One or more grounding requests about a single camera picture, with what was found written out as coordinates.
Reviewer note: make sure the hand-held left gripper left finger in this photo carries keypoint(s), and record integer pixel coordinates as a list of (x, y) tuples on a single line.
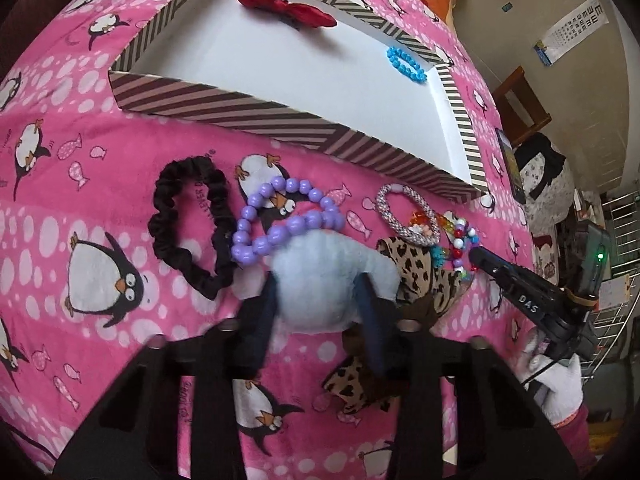
[(262, 320)]

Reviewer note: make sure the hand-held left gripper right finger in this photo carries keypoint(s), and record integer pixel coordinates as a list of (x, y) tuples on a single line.
[(371, 320)]

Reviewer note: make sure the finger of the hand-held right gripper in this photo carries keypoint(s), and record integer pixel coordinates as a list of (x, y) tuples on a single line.
[(484, 261)]

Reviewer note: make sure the light blue fluffy scrunchie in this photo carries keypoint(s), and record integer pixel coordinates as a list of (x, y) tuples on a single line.
[(320, 280)]

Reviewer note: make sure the leopard print bow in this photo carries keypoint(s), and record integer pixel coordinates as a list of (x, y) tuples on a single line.
[(415, 265)]

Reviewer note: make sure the black scrunchie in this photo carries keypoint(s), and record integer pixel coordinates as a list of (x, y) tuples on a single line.
[(165, 210)]

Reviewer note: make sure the striped cardboard box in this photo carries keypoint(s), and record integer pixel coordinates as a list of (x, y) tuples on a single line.
[(300, 65)]

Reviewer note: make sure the person's right forearm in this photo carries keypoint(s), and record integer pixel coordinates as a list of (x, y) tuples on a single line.
[(575, 442)]

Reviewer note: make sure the person's right hand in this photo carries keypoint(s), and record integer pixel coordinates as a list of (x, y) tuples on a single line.
[(560, 390)]

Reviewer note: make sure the white patterned cushion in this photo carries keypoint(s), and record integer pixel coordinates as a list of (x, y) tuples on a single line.
[(545, 195)]

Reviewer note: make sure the dark book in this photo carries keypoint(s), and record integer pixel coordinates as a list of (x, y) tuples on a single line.
[(512, 165)]

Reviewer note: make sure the black garment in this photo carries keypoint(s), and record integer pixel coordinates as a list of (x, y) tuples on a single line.
[(542, 152)]

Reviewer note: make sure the wooden chair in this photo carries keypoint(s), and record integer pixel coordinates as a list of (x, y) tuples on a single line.
[(525, 105)]

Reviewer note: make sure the pink penguin blanket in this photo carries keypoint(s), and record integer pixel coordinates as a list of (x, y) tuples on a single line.
[(100, 170)]

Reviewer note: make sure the eye chart poster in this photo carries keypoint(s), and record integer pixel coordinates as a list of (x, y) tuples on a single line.
[(575, 25)]

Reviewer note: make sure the red satin bow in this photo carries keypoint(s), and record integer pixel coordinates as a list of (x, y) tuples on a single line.
[(300, 10)]

